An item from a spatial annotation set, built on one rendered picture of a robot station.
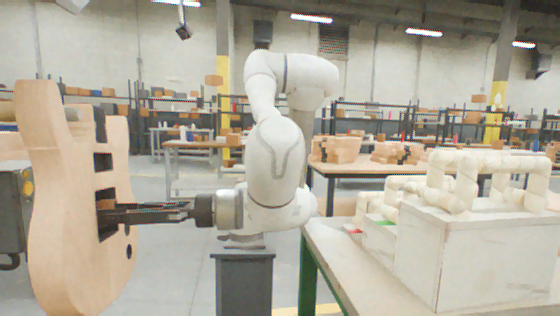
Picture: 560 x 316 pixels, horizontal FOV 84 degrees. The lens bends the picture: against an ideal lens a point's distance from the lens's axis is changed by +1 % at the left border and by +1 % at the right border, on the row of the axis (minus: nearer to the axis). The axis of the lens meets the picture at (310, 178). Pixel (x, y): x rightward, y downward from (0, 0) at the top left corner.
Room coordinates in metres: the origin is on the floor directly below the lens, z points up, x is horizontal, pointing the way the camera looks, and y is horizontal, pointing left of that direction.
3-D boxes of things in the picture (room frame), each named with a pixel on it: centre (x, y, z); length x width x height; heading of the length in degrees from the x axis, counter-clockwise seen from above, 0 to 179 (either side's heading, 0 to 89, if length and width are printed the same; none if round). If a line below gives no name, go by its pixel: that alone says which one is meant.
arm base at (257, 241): (1.35, 0.30, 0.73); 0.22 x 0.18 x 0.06; 96
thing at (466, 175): (0.54, -0.27, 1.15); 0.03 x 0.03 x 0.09
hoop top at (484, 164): (0.56, -0.35, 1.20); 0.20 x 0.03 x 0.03; 106
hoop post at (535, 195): (0.58, -0.43, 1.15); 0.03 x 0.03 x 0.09
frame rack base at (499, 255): (0.61, -0.34, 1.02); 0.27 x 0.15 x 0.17; 107
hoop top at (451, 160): (0.64, -0.33, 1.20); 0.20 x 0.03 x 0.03; 106
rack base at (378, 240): (0.75, -0.30, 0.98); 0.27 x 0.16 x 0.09; 107
